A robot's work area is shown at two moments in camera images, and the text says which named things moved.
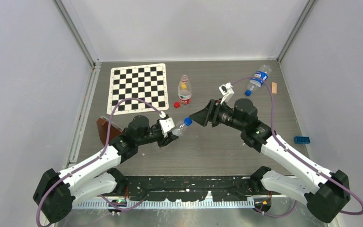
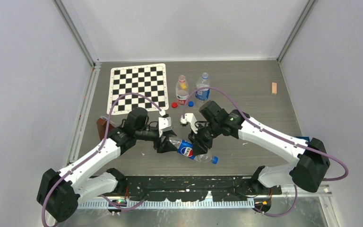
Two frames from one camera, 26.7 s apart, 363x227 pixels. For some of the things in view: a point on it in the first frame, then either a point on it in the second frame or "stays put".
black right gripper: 203,117 → 198,138
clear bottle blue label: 180,127 → 202,96
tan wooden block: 274,88 stays put
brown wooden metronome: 103,126 stays put
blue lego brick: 302,140 stays put
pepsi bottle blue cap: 254,82 → 185,148
